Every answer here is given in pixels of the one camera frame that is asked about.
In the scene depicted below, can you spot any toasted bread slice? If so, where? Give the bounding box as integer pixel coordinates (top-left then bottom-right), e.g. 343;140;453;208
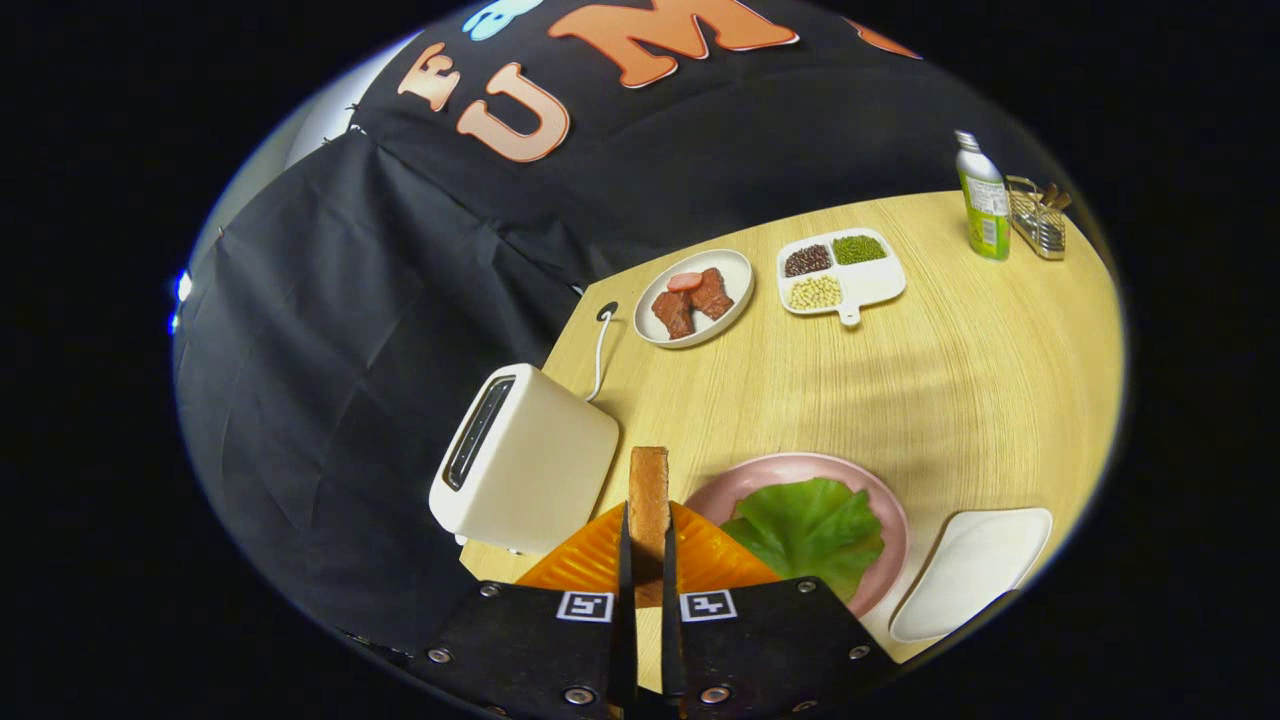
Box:
628;446;673;609

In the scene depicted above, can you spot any green lettuce leaf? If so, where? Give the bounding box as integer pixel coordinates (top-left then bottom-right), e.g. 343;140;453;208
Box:
720;477;886;603

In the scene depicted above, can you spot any black backdrop cloth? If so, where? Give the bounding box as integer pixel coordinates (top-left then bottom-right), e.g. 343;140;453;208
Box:
172;0;1091;661

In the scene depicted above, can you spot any heap of yellow soybeans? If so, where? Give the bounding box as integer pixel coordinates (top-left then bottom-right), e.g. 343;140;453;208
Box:
788;275;843;311

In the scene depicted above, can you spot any white square plate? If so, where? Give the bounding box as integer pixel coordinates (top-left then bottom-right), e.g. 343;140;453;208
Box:
889;507;1054;644

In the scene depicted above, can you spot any white toaster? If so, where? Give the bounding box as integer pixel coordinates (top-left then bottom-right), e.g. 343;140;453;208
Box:
429;363;621;556

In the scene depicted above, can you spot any green and silver bottle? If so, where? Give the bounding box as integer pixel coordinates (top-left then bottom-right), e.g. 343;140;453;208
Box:
954;130;1012;262

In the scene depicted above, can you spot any brown meat piece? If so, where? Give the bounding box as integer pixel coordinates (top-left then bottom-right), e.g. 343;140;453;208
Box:
690;267;735;322
651;290;696;341

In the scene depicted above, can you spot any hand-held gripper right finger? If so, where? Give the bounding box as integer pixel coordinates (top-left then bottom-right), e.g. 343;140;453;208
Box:
661;503;898;717

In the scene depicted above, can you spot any white divided tray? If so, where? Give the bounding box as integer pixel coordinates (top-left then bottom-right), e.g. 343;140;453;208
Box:
776;227;908;328

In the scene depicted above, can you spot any white toaster cable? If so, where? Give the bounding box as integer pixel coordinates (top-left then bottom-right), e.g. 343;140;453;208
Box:
585;301;620;403

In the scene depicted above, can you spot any round grey plate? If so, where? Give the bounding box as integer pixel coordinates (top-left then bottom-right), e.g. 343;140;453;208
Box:
634;248;755;349

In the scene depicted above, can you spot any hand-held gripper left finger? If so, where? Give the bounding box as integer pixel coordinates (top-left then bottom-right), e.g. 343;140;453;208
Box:
410;503;639;715

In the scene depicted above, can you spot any metal wire basket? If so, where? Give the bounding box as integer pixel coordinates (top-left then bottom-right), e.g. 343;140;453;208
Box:
1005;175;1073;261

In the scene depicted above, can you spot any pink plate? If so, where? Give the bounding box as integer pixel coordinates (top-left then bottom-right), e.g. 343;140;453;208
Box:
684;452;911;619

